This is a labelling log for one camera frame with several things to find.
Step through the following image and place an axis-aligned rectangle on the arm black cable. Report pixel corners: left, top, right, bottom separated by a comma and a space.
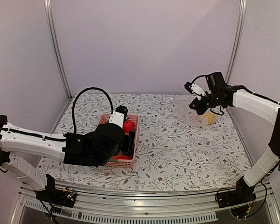
71, 87, 114, 135
190, 74, 208, 88

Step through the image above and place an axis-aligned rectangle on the left aluminium frame post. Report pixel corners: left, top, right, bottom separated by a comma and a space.
43, 0, 72, 100

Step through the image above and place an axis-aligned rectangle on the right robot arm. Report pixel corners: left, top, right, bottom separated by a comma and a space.
184, 72, 280, 203

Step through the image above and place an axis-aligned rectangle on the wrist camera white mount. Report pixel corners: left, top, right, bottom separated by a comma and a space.
108, 105, 128, 128
184, 82, 206, 100

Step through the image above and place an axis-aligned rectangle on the floral tablecloth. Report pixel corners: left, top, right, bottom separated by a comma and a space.
37, 93, 251, 191

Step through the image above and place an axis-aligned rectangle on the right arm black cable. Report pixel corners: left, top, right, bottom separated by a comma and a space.
190, 74, 208, 88

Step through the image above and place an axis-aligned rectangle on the right aluminium frame post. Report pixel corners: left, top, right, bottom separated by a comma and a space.
225, 0, 247, 83

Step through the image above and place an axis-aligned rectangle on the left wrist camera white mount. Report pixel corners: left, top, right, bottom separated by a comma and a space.
108, 105, 128, 128

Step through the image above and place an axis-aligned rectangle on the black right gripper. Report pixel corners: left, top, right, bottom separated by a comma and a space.
191, 91, 225, 114

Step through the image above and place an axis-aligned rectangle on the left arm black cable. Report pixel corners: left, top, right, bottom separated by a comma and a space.
71, 87, 114, 135

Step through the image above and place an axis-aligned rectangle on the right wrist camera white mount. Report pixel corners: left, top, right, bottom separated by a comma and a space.
184, 82, 206, 100

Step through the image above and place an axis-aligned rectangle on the pink plastic basket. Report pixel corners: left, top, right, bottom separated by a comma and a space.
105, 114, 139, 168

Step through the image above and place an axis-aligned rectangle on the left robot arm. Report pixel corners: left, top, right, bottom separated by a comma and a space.
0, 112, 138, 203

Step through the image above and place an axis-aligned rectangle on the aluminium front rail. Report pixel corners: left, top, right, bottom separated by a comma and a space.
9, 181, 280, 224

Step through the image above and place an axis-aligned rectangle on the red orange chili pepper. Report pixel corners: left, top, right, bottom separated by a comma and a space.
112, 155, 133, 160

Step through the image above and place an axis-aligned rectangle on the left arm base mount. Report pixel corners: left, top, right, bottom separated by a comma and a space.
35, 174, 77, 208

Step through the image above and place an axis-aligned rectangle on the yellow pepper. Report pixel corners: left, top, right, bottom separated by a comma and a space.
200, 110, 217, 126

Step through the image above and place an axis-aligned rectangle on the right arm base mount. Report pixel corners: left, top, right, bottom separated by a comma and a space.
215, 177, 256, 208

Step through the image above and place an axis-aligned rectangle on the clear zip top bag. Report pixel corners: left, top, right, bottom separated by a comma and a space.
170, 95, 209, 127

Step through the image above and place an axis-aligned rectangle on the red tomato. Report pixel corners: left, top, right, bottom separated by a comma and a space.
123, 119, 135, 133

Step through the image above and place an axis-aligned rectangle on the aluminium frame post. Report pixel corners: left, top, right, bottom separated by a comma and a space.
225, 0, 247, 83
43, 0, 72, 100

